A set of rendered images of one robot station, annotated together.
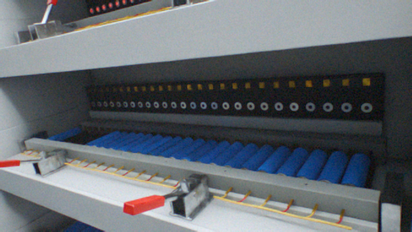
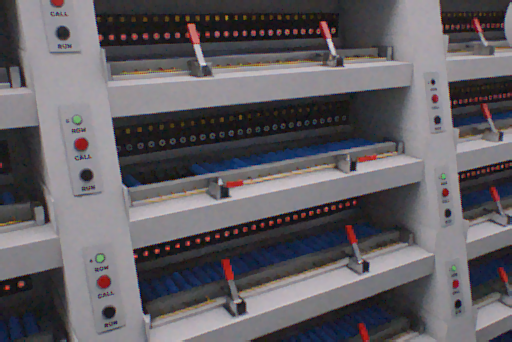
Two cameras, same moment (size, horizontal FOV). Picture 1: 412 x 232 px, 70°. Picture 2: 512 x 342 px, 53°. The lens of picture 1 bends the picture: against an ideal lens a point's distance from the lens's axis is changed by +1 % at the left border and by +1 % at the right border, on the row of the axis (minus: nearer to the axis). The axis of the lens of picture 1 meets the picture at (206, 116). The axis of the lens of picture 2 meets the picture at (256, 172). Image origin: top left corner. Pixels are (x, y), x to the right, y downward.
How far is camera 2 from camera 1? 94 cm
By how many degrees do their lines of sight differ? 64
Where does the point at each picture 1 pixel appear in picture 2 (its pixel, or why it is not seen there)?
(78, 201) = (282, 196)
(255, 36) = (372, 83)
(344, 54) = not seen: hidden behind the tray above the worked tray
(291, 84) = (315, 108)
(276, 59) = not seen: hidden behind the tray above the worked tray
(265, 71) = (285, 102)
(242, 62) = not seen: hidden behind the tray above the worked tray
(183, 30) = (344, 78)
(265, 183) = (363, 150)
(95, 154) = (250, 170)
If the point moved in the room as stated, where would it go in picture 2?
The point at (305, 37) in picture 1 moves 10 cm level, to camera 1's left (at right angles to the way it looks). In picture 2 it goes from (386, 84) to (375, 83)
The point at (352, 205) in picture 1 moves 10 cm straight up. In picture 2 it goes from (390, 147) to (384, 99)
